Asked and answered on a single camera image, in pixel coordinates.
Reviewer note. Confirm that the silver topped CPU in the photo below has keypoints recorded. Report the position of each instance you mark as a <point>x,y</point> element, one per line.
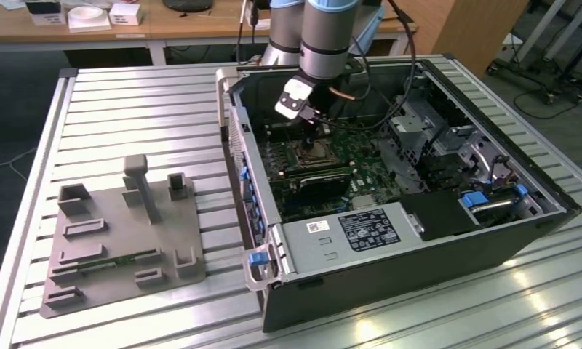
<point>320,152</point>

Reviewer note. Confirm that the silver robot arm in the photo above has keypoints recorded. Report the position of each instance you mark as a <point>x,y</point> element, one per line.
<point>322,43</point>

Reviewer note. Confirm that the black RAM slot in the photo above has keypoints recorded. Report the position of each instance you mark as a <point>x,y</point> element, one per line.
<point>280,133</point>
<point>280,137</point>

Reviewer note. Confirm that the CPU socket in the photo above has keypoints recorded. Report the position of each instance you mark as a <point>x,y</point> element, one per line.
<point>295,160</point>

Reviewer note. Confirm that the blue expansion slot latch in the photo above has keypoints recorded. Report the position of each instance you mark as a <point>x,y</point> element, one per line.
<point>243,171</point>

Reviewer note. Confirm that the copper coloured curved tube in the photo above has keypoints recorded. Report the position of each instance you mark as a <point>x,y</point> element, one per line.
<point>344,96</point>

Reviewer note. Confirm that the grey metal drive cage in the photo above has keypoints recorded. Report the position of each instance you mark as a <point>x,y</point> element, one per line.
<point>407,123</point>

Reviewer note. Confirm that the green motherboard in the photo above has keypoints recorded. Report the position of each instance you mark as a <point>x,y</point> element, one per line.
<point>363,163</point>

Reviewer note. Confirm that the black graphics card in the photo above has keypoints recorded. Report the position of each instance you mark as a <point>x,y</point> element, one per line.
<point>322,185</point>

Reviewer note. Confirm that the silver chipset heatsink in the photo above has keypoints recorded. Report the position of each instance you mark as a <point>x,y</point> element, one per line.
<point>367,202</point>

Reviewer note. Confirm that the wooden desk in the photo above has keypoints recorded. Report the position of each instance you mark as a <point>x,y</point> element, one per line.
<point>199,25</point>

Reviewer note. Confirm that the wooden cabinet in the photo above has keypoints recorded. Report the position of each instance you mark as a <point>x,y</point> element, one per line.
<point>470,32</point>

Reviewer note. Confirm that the black round base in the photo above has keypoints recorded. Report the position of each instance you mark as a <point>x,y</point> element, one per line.
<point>188,3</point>

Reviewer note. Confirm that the black plastic shroud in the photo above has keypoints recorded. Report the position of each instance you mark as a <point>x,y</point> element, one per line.
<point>436,214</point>

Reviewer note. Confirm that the blue drive carrier latch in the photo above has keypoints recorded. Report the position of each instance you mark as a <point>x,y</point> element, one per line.
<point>473,200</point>

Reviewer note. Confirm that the grey power supply unit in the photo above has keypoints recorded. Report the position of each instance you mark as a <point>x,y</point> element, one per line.
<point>320,251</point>

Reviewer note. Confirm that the blue plastic case latch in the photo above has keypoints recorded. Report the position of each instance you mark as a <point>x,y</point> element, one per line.
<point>255,260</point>

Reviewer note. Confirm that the white labelled box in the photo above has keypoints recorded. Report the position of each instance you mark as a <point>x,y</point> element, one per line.
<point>45,14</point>
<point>124,14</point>

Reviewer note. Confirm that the small blue plastic clip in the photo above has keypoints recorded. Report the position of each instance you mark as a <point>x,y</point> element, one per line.
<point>521,189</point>

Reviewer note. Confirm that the wheeled equipment stand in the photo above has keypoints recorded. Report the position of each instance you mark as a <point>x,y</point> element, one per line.
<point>539,27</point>

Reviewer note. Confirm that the white round holder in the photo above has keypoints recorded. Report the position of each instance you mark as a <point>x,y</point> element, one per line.
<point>88,18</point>

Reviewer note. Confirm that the black open PC case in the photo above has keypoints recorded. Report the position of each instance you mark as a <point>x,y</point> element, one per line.
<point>392,291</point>

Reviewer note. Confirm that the grey parts rack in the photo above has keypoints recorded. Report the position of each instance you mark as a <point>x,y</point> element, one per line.
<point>125,232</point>

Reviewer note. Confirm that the green RAM stick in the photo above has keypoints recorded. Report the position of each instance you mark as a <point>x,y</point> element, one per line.
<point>108,263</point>

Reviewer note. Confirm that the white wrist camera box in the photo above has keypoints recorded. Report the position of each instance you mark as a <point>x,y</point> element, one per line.
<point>292,98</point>

